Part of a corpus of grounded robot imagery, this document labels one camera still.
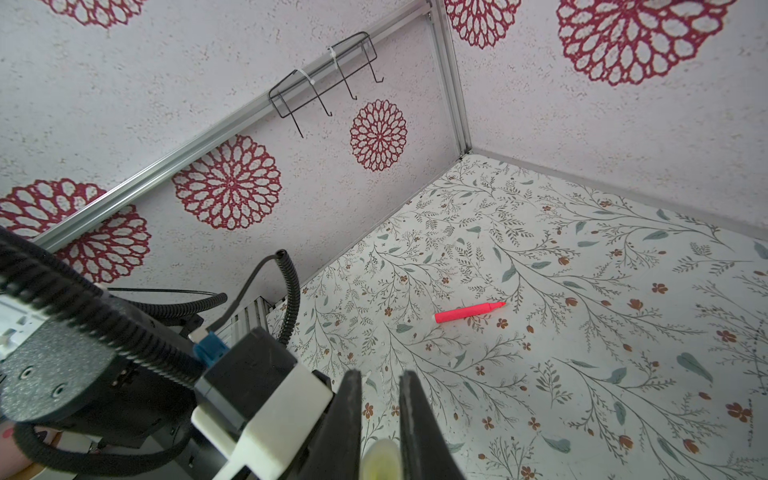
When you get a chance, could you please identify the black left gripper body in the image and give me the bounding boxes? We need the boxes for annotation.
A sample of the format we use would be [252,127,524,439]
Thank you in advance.
[1,295,204,447]

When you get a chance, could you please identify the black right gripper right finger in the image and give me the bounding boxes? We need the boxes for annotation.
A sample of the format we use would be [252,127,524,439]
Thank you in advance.
[399,371,465,480]

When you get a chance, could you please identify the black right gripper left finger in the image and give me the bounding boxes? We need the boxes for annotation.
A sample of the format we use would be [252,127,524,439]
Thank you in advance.
[296,370,362,479]

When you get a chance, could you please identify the translucent white pen cap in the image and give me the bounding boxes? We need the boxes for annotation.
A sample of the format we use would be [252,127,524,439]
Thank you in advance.
[359,439,404,480]

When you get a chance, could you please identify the pink highlighter pen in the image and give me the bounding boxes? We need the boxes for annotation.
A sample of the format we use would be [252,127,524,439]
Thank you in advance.
[434,302,506,324]

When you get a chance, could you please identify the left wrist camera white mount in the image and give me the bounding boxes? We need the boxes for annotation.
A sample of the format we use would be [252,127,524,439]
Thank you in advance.
[191,327,333,479]

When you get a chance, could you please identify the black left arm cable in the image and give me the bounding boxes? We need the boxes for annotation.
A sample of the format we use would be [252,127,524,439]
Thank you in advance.
[0,226,301,478]

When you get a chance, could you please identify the black wire wall rack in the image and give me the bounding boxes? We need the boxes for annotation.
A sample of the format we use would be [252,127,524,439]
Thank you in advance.
[267,31,384,138]

